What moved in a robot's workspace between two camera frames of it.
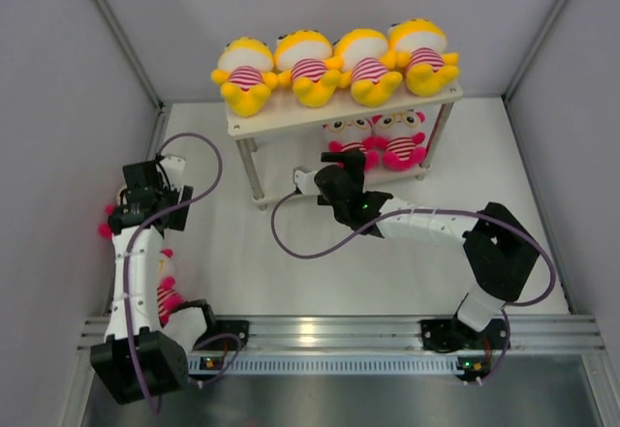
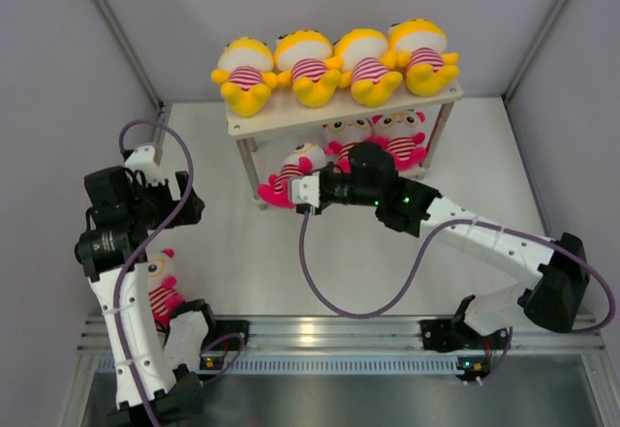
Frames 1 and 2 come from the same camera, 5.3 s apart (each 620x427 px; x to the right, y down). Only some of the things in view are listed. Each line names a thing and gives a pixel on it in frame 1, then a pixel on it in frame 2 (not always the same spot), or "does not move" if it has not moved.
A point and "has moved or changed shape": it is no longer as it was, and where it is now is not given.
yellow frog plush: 245,73 does not move
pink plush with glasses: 169,299 does not move
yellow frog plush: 419,46 does not move
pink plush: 106,229 has moved or changed shape
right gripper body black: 354,164 → 344,191
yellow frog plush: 303,58 does not move
